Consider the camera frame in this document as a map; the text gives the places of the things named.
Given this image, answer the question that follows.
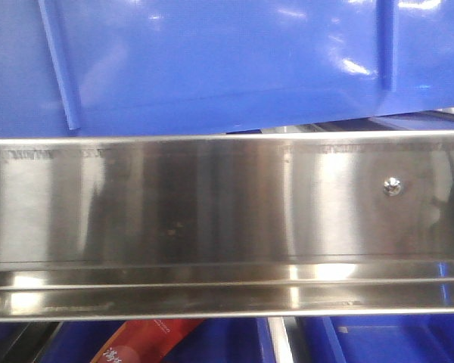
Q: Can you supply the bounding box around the large blue plastic bin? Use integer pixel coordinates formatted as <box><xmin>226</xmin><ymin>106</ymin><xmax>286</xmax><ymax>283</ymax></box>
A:
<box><xmin>0</xmin><ymin>1</ymin><xmax>454</xmax><ymax>138</ymax></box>

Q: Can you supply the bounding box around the blue bin lower left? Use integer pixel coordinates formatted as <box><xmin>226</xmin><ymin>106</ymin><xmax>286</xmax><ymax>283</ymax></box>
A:
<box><xmin>40</xmin><ymin>318</ymin><xmax>275</xmax><ymax>362</ymax></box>

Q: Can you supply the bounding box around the blue bin lower right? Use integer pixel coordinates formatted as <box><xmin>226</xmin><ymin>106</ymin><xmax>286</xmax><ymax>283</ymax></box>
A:
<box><xmin>297</xmin><ymin>314</ymin><xmax>454</xmax><ymax>362</ymax></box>

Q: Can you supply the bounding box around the white bar between lower bins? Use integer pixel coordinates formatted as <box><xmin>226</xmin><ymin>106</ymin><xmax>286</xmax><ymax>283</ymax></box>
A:
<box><xmin>268</xmin><ymin>317</ymin><xmax>294</xmax><ymax>363</ymax></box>

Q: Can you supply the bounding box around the red printed package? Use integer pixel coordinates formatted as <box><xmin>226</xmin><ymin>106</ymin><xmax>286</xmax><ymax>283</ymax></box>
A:
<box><xmin>92</xmin><ymin>318</ymin><xmax>204</xmax><ymax>362</ymax></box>

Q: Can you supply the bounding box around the blue bin behind rail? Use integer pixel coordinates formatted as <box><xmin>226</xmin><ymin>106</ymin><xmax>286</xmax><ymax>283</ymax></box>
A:
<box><xmin>231</xmin><ymin>107</ymin><xmax>454</xmax><ymax>135</ymax></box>

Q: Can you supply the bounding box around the stainless steel conveyor side rail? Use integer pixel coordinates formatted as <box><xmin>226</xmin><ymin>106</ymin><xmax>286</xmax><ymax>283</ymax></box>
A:
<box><xmin>0</xmin><ymin>131</ymin><xmax>454</xmax><ymax>321</ymax></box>

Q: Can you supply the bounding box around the silver screw in rail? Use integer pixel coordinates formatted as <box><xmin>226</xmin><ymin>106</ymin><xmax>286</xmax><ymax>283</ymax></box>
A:
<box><xmin>383</xmin><ymin>177</ymin><xmax>403</xmax><ymax>197</ymax></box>

